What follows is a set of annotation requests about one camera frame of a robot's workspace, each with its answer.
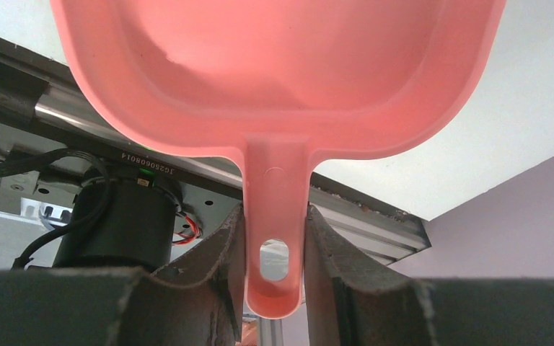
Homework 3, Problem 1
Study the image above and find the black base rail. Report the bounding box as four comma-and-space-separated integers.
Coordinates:
0, 24, 433, 267

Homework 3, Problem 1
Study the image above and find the black motor with wires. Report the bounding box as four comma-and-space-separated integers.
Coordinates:
8, 149, 202, 272

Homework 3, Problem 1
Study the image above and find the pink plastic dustpan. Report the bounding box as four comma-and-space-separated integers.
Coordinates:
50, 1, 505, 319

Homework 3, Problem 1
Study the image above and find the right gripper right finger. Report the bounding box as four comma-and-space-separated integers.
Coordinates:
304, 207, 554, 345

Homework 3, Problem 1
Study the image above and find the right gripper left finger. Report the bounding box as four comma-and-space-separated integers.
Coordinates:
0, 206, 245, 345

